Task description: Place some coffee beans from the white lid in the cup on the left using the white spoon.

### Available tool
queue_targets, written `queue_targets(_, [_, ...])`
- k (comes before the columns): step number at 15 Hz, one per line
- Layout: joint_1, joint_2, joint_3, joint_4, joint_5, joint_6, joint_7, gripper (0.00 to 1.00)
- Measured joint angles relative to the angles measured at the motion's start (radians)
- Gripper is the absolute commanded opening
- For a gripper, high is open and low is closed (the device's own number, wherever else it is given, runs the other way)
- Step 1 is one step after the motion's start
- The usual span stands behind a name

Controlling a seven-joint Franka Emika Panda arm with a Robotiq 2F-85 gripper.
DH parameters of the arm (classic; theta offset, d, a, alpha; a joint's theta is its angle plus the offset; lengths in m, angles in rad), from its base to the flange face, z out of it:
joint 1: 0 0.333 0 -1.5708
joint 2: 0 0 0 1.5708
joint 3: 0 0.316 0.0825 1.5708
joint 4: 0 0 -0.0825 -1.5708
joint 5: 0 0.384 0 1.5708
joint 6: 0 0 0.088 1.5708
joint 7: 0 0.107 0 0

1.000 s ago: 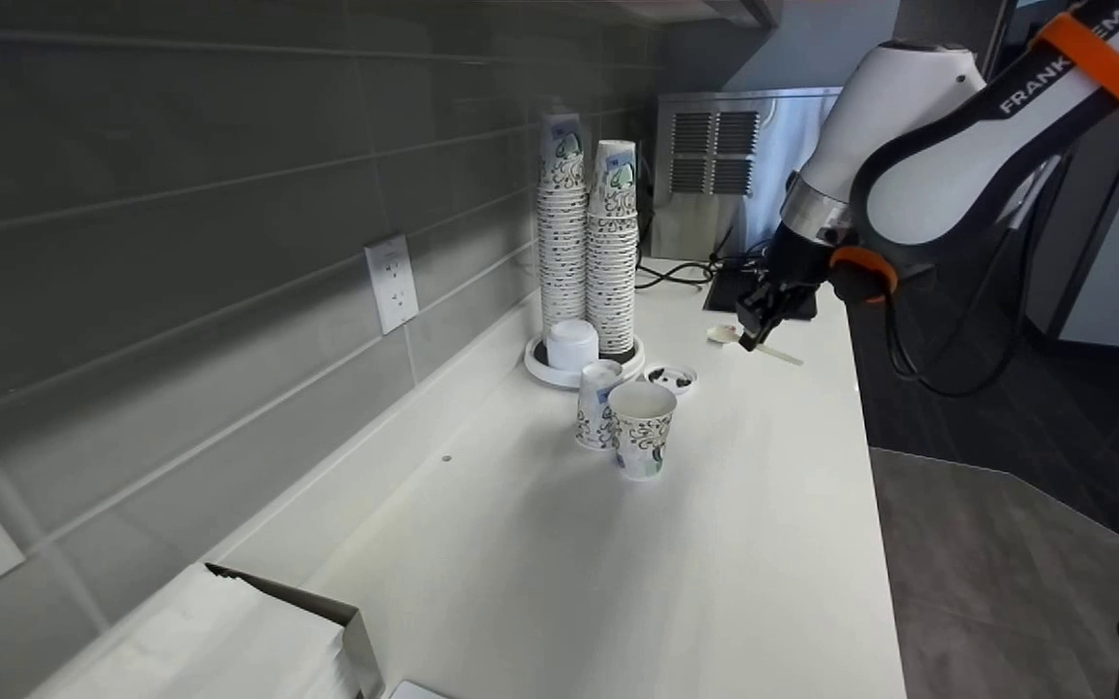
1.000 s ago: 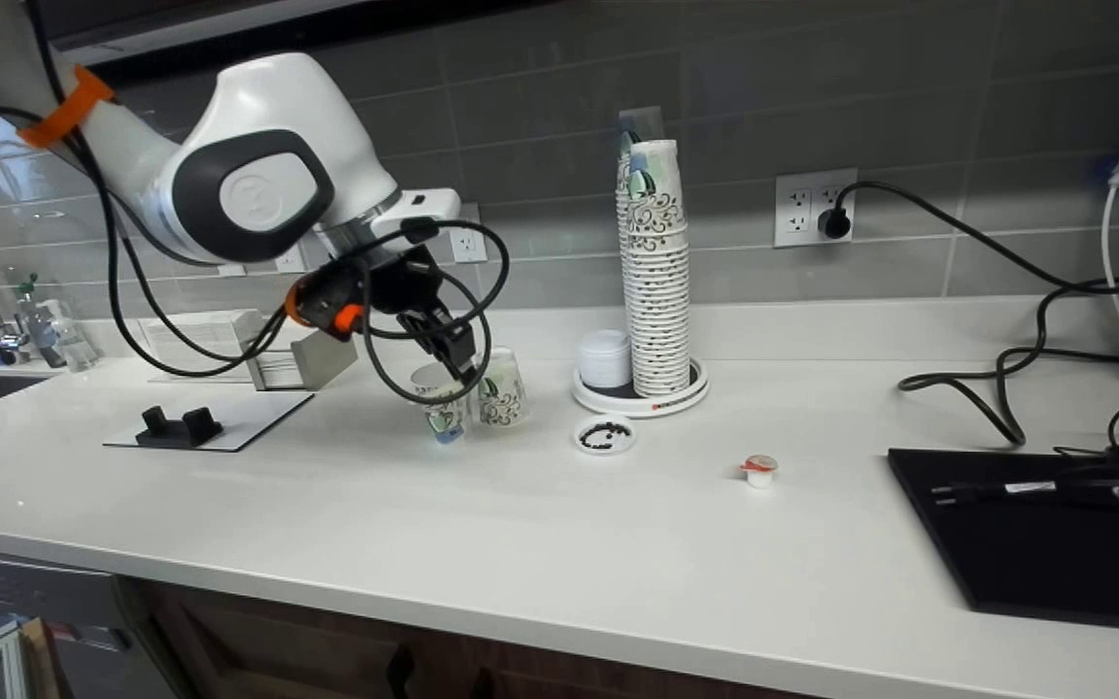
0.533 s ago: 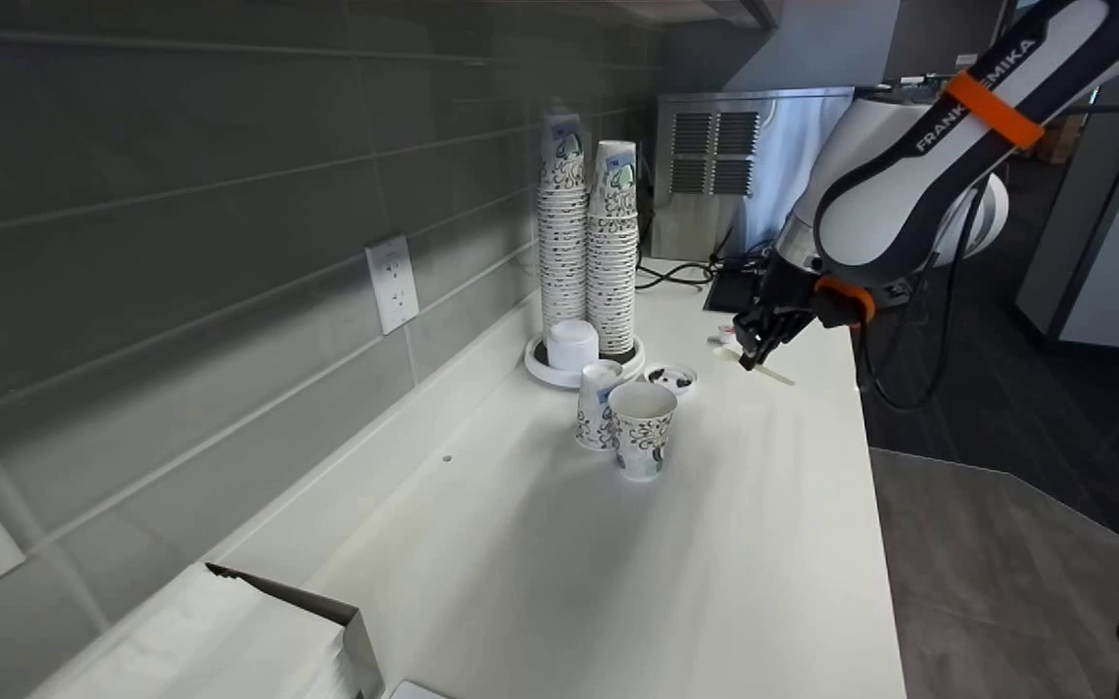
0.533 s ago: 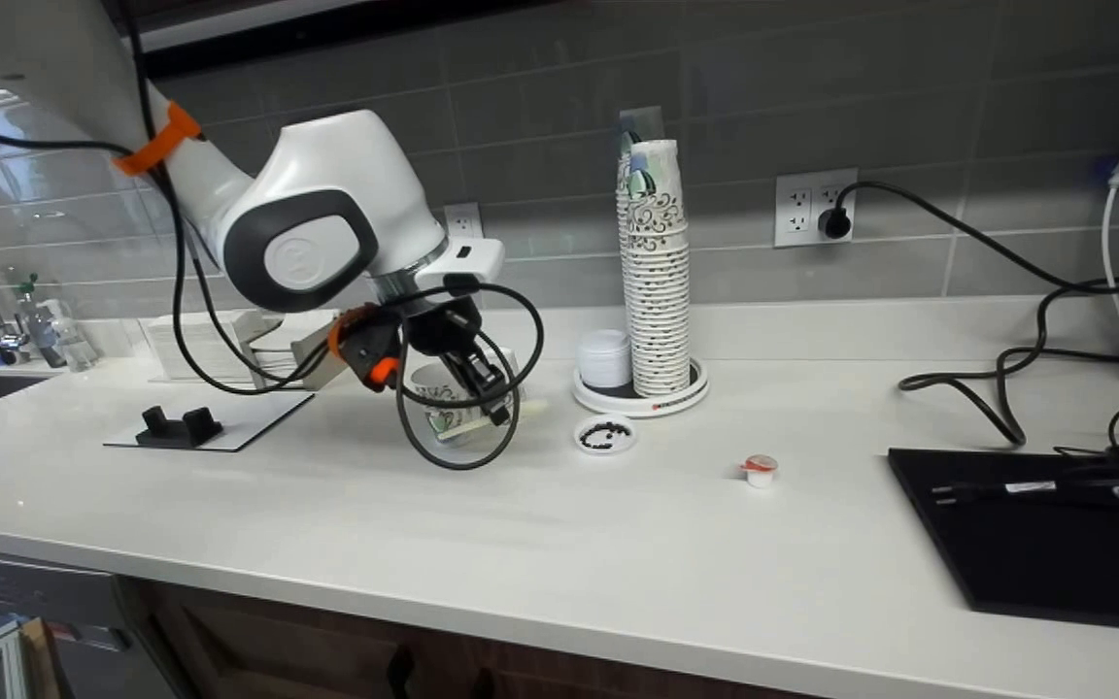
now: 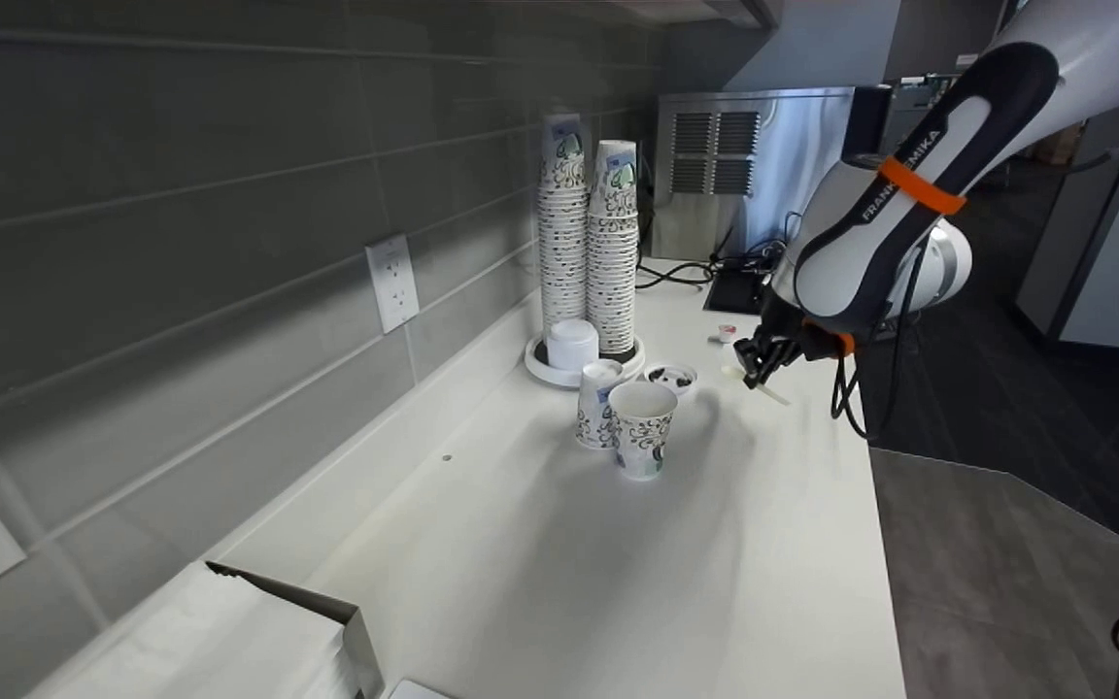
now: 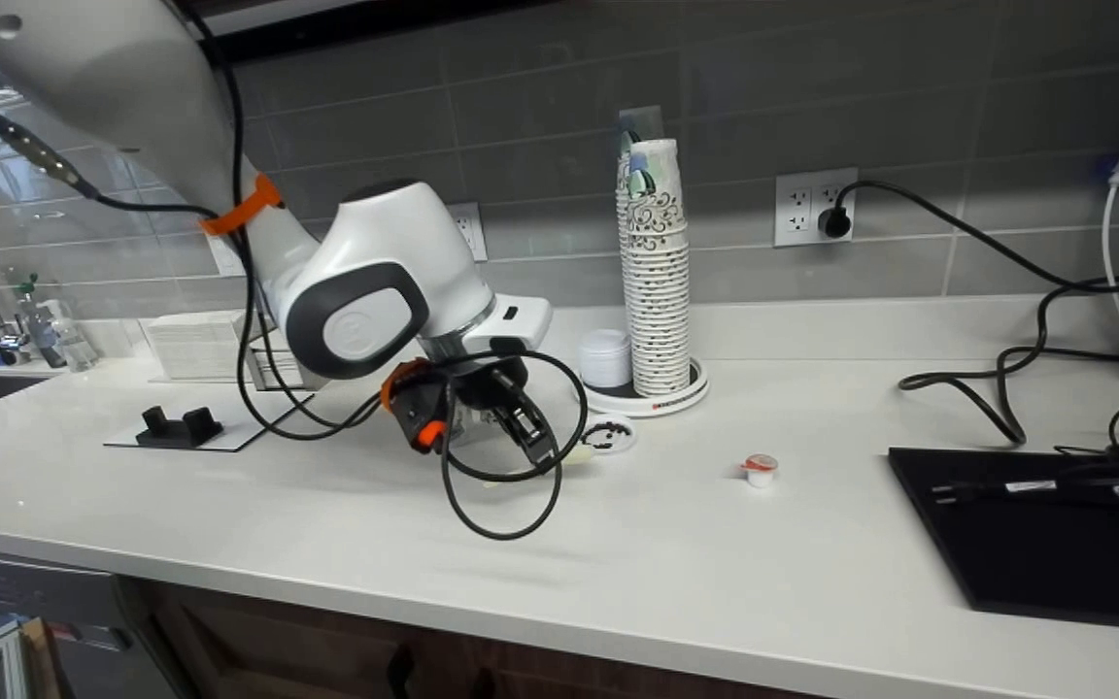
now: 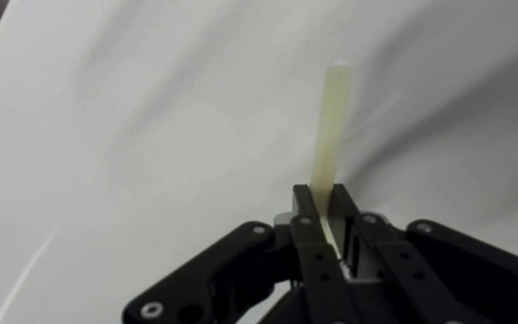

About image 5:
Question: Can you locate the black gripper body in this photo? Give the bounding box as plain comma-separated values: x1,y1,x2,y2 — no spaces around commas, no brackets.
753,297,851,367

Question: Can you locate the patterned paper cup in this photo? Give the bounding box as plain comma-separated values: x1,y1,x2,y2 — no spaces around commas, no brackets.
572,360,629,457
601,377,682,486

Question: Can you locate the short white lid stack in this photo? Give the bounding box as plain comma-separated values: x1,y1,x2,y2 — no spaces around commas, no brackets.
544,318,601,380

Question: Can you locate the white round cup tray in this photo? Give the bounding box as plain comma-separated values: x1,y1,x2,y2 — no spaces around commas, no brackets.
521,325,655,394

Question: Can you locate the stainless steel appliance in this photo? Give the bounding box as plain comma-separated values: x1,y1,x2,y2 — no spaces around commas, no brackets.
649,86,863,266

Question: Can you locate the tall stack of paper cups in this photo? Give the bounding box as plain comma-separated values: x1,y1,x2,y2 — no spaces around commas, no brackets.
588,136,645,360
538,109,595,336

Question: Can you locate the white appliance panel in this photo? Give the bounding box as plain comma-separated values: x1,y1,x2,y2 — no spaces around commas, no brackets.
1016,113,1119,360

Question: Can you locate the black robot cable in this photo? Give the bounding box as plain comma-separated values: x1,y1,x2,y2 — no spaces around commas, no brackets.
827,231,933,442

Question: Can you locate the black power cable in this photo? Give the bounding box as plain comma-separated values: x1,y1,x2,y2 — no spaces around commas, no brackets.
635,257,719,297

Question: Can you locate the large orange cable strap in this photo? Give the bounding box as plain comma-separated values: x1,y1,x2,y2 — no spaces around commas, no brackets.
875,152,972,221

